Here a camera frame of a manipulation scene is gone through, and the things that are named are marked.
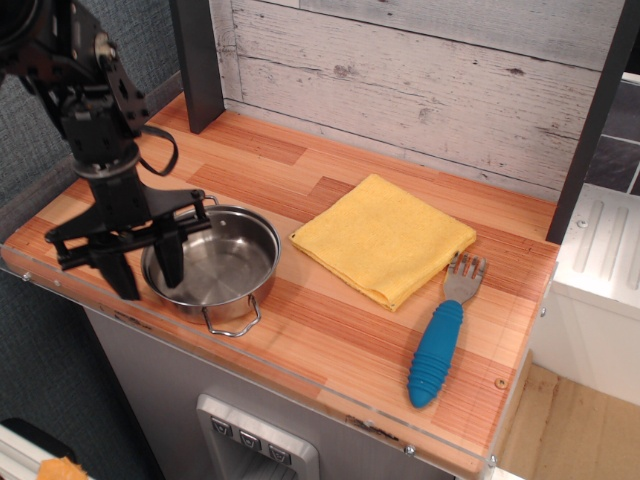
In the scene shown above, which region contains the orange object bottom left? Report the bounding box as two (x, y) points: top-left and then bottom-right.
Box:
(36, 457), (89, 480)

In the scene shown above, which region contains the silver dispenser panel with buttons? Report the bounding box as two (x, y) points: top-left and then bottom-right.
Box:
(196, 394), (321, 479)

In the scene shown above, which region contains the blue handled metal fork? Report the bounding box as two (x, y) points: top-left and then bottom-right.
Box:
(407, 253), (487, 408)

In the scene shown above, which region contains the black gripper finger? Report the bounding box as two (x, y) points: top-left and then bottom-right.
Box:
(153, 230), (184, 288)
(92, 249), (140, 301)

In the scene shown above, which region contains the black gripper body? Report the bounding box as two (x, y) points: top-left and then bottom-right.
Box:
(45, 149), (208, 270)

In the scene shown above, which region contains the yellow folded cloth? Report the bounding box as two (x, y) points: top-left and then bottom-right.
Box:
(290, 174), (477, 312)

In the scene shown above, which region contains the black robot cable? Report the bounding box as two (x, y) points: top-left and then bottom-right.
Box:
(134, 124), (180, 177)

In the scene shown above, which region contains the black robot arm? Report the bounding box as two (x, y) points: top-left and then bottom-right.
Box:
(1, 1), (209, 300)

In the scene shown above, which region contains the dark grey left post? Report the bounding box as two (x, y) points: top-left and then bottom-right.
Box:
(169, 0), (225, 133)

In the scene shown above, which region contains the dark grey post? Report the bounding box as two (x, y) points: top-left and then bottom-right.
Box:
(169, 0), (225, 133)
(546, 1), (639, 245)

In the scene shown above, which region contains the grey toy fridge cabinet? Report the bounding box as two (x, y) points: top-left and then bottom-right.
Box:
(87, 310), (451, 479)

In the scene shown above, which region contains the dark grey right post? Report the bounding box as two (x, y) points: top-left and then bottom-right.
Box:
(546, 1), (639, 245)

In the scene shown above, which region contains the stainless steel pot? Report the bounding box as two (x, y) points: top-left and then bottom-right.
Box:
(141, 195), (282, 338)

